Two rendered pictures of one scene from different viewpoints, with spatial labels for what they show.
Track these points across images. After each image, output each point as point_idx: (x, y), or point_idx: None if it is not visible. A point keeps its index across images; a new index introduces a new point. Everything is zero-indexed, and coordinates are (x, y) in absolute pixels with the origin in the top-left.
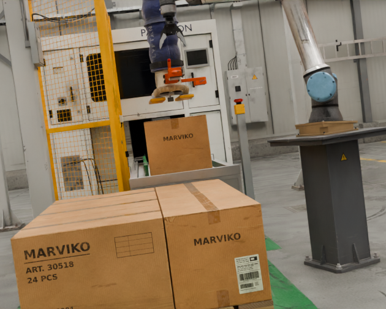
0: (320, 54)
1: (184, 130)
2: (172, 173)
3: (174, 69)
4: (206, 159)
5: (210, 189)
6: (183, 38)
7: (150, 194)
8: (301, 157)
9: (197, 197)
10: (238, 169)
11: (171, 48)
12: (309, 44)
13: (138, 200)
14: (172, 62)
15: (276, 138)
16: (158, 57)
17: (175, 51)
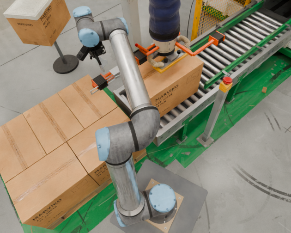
0: (127, 206)
1: None
2: (130, 106)
3: (93, 83)
4: None
5: (89, 157)
6: (100, 66)
7: (88, 122)
8: None
9: (63, 165)
10: (156, 137)
11: (158, 23)
12: (117, 195)
13: (67, 130)
14: (156, 37)
15: (152, 163)
16: (149, 25)
17: (162, 27)
